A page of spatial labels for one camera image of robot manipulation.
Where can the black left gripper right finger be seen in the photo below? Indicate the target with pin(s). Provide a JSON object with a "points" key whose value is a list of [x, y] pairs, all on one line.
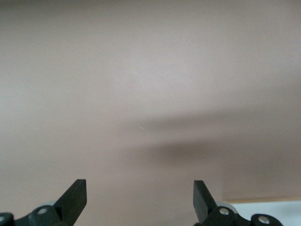
{"points": [[201, 202]]}

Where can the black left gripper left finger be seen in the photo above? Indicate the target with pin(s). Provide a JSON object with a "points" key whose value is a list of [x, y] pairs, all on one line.
{"points": [[74, 200]]}

